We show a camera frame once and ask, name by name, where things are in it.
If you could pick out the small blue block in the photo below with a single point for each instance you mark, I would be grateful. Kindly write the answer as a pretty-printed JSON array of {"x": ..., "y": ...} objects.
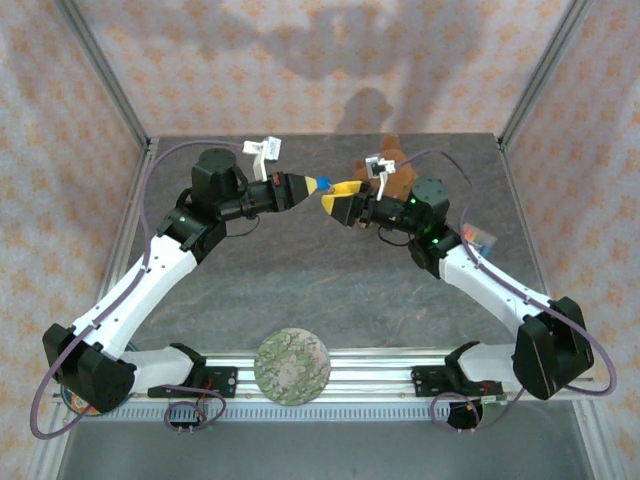
[{"x": 325, "y": 182}]

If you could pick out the round green floral plate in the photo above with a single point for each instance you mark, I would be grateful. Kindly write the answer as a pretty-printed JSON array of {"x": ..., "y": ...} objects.
[{"x": 292, "y": 365}]

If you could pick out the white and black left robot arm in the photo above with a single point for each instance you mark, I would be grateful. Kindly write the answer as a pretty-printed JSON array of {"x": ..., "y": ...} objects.
[{"x": 150, "y": 280}]

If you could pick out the colourful small packet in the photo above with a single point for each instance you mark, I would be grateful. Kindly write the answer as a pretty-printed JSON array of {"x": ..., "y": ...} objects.
[{"x": 480, "y": 237}]

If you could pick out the aluminium table side rail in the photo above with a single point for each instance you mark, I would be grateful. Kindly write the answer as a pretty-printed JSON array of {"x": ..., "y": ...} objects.
[
  {"x": 120, "y": 250},
  {"x": 520, "y": 200}
]

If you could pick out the round orange and blue coaster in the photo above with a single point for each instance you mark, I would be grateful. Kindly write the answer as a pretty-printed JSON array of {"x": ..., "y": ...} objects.
[{"x": 75, "y": 402}]

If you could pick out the small green circuit board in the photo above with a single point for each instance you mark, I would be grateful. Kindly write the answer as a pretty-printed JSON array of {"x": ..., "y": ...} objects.
[{"x": 495, "y": 399}]

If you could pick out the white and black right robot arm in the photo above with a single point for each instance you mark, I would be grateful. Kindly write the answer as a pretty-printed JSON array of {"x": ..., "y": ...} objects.
[{"x": 480, "y": 285}]

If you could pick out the brown plush toy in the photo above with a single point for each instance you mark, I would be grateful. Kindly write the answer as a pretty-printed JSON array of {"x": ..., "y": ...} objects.
[{"x": 406, "y": 180}]

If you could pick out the aluminium frame post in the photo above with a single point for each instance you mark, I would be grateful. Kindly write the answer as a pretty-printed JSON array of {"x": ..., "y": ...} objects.
[
  {"x": 100, "y": 70},
  {"x": 542, "y": 70}
]

